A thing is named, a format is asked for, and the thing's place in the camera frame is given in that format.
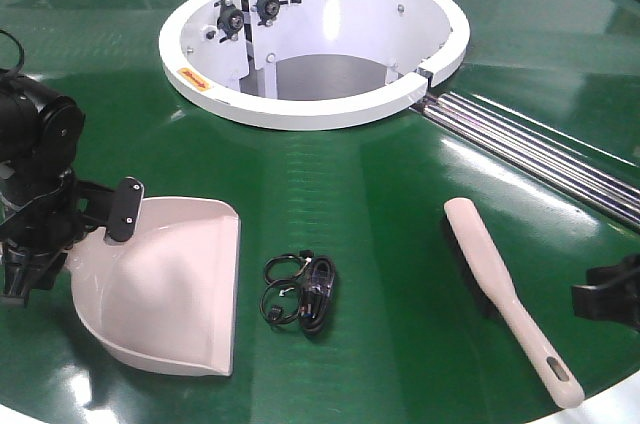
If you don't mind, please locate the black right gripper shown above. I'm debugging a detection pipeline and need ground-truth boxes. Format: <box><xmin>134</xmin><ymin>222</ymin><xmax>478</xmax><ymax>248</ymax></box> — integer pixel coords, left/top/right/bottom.
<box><xmin>571</xmin><ymin>253</ymin><xmax>639</xmax><ymax>331</ymax></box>

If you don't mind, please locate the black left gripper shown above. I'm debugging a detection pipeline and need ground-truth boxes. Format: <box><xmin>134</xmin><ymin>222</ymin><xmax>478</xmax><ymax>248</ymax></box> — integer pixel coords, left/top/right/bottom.
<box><xmin>1</xmin><ymin>169</ymin><xmax>144</xmax><ymax>306</ymax></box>

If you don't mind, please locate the pink dustpan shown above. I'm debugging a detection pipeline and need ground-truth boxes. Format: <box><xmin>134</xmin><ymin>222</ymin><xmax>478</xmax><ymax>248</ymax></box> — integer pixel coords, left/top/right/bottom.
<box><xmin>66</xmin><ymin>196</ymin><xmax>241</xmax><ymax>376</ymax></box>

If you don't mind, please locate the pink hand brush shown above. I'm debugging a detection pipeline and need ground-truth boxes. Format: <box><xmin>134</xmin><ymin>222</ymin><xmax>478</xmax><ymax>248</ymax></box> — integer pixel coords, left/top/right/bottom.
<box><xmin>443</xmin><ymin>197</ymin><xmax>585</xmax><ymax>409</ymax></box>

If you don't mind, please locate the black cable bundle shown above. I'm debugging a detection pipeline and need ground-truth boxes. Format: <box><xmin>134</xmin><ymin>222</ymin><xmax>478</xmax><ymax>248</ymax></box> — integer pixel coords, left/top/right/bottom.
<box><xmin>260</xmin><ymin>249</ymin><xmax>338</xmax><ymax>337</ymax></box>

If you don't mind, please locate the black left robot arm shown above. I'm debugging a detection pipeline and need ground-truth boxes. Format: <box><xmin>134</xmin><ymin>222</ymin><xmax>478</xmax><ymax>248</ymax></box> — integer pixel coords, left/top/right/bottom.
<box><xmin>1</xmin><ymin>46</ymin><xmax>144</xmax><ymax>307</ymax></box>

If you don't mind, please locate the chrome conveyor rollers right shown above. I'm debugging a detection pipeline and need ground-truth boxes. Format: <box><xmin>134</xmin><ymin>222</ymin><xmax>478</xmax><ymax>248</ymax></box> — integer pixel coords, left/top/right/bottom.
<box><xmin>411</xmin><ymin>92</ymin><xmax>639</xmax><ymax>231</ymax></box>

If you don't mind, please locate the orange warning label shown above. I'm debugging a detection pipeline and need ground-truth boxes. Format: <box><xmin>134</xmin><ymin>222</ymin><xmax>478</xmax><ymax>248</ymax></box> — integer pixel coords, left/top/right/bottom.
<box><xmin>178</xmin><ymin>67</ymin><xmax>211</xmax><ymax>92</ymax></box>

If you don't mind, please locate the left black bearing block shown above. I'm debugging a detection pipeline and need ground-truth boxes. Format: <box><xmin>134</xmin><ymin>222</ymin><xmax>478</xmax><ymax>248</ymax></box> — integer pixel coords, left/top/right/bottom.
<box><xmin>204</xmin><ymin>0</ymin><xmax>244</xmax><ymax>43</ymax></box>

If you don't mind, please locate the black bearing block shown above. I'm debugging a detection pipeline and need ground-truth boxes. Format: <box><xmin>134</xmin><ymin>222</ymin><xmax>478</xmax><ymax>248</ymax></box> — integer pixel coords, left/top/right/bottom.
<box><xmin>254</xmin><ymin>0</ymin><xmax>302</xmax><ymax>27</ymax></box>
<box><xmin>204</xmin><ymin>0</ymin><xmax>244</xmax><ymax>43</ymax></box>

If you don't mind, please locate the right black bearing block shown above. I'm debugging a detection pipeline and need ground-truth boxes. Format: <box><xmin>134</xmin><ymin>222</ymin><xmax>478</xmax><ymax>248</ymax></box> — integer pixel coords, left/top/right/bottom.
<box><xmin>254</xmin><ymin>0</ymin><xmax>302</xmax><ymax>27</ymax></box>

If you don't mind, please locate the white inner conveyor ring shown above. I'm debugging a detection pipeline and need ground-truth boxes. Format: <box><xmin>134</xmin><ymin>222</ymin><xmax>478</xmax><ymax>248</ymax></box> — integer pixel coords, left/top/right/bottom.
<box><xmin>157</xmin><ymin>0</ymin><xmax>472</xmax><ymax>132</ymax></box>

